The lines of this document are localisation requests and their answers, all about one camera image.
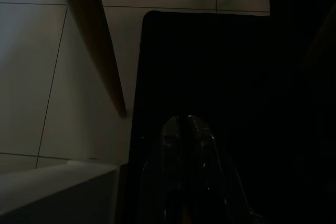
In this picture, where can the black floor mat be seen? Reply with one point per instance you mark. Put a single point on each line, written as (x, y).
(223, 64)

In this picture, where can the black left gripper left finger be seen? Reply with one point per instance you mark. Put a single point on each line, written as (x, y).
(162, 182)

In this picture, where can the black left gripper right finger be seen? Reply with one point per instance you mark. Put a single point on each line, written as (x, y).
(212, 182)

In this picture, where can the white cabinet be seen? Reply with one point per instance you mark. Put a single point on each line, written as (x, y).
(52, 192)

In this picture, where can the wooden table leg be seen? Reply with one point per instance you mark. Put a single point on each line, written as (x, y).
(92, 30)

